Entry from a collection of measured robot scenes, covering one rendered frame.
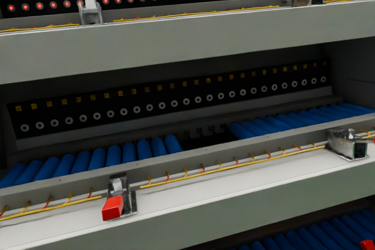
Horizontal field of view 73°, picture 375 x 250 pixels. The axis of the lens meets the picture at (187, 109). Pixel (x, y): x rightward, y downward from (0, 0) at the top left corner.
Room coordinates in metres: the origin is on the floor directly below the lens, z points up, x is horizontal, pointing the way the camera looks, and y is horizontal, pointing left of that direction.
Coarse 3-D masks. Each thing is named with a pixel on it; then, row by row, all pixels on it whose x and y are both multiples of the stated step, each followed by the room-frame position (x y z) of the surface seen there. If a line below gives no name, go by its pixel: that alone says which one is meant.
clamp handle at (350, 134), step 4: (348, 132) 0.30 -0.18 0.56; (352, 132) 0.30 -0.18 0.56; (348, 136) 0.30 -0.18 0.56; (352, 136) 0.30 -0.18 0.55; (352, 140) 0.29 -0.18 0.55; (356, 140) 0.29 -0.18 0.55; (360, 140) 0.28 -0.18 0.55; (364, 140) 0.28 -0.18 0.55; (368, 140) 0.27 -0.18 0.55; (372, 140) 0.27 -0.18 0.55
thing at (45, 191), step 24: (360, 120) 0.34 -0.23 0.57; (240, 144) 0.31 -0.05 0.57; (264, 144) 0.32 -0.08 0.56; (288, 144) 0.32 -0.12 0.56; (312, 144) 0.32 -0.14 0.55; (120, 168) 0.28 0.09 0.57; (144, 168) 0.28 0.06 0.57; (168, 168) 0.29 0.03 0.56; (192, 168) 0.30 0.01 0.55; (0, 192) 0.26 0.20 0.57; (24, 192) 0.26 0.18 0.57; (48, 192) 0.27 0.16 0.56; (72, 192) 0.27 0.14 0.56; (0, 216) 0.25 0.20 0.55
